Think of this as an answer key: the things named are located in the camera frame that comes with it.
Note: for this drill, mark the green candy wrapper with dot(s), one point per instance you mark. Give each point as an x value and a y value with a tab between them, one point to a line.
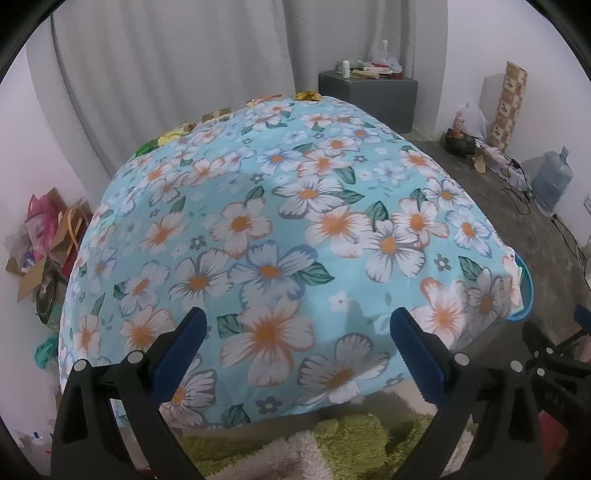
147	147

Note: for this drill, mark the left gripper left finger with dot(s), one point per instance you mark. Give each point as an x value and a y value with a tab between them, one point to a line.
87	443

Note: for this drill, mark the blue water jug on floor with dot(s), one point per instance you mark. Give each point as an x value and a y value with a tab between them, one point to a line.
551	180

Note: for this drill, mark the green white shaggy rug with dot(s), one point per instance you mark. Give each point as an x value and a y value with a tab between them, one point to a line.
355	447

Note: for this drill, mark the grey curtain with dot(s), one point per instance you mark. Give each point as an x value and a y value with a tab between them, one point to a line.
111	74

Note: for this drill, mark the dark grey cabinet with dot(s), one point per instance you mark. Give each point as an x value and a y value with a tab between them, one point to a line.
392	101

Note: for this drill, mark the floral blue tablecloth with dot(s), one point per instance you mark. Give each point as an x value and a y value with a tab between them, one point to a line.
298	227

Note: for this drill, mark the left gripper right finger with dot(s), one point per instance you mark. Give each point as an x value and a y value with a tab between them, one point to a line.
486	425

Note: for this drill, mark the blue mesh trash basket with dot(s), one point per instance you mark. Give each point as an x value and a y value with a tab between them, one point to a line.
527	290

